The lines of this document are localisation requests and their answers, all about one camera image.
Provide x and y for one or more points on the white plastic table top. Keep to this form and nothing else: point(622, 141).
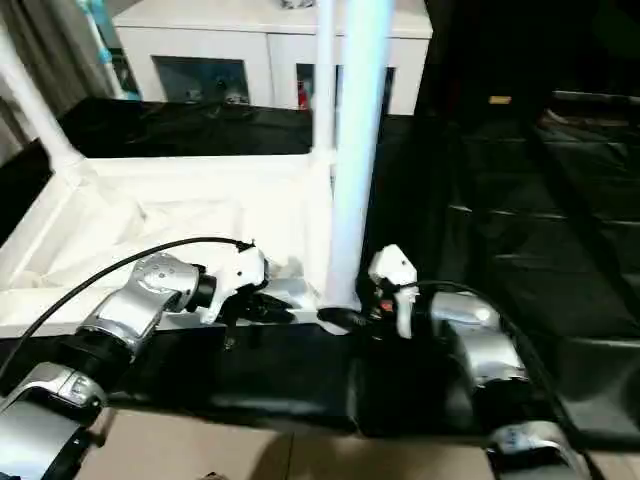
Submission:
point(160, 220)

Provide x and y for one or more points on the grey curtain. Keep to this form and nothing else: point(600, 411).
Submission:
point(45, 50)

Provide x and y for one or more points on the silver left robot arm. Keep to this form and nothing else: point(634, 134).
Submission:
point(100, 350)

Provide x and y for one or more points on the small red bottle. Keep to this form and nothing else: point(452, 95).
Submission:
point(302, 96)

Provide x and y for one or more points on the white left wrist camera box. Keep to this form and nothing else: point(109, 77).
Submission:
point(238, 272)

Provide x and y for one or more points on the white cabinet with glass doors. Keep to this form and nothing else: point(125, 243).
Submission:
point(220, 35)

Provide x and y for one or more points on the light blue plastic item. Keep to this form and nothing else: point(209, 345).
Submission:
point(105, 40)

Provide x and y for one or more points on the black mat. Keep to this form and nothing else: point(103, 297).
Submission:
point(520, 200)

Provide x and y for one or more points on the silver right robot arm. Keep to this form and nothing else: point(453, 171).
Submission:
point(490, 350)

